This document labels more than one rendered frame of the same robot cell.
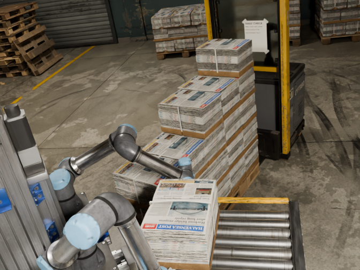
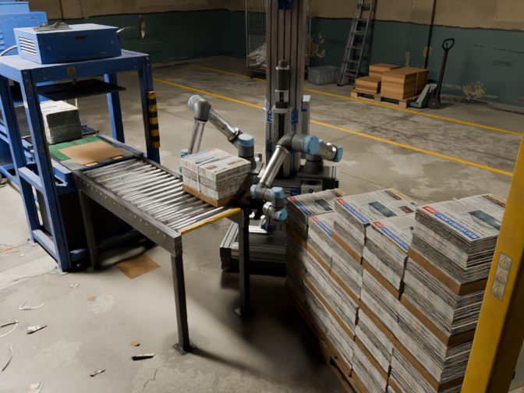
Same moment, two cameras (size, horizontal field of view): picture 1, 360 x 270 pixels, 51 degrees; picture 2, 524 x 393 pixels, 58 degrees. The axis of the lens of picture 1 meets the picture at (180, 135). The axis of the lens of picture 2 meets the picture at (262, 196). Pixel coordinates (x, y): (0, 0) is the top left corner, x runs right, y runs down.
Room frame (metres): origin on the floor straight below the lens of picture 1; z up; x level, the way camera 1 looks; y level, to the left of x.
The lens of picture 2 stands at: (3.09, -2.23, 2.08)
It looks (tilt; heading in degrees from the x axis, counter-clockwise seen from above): 25 degrees down; 121
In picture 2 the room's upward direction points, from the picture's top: straight up
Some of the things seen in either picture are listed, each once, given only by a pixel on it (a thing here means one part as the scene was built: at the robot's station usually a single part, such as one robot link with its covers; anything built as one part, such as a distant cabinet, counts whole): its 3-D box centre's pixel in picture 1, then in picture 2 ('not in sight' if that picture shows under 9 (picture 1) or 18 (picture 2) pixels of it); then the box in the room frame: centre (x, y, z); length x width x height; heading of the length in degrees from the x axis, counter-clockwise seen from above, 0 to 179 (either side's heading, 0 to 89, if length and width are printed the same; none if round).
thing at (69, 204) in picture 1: (67, 201); (313, 164); (1.77, 0.69, 0.87); 0.15 x 0.15 x 0.10
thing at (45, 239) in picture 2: not in sight; (93, 196); (-0.03, 0.18, 0.38); 0.94 x 0.69 x 0.63; 74
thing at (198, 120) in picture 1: (190, 113); (379, 224); (2.51, -0.10, 0.95); 0.38 x 0.29 x 0.23; 52
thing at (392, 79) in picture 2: not in sight; (391, 83); (0.55, 6.65, 0.28); 1.20 x 0.83 x 0.57; 164
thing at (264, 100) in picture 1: (265, 104); not in sight; (3.62, -0.95, 0.40); 0.69 x 0.55 x 0.80; 53
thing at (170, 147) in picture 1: (190, 182); (355, 295); (2.40, -0.02, 0.42); 1.17 x 0.39 x 0.83; 143
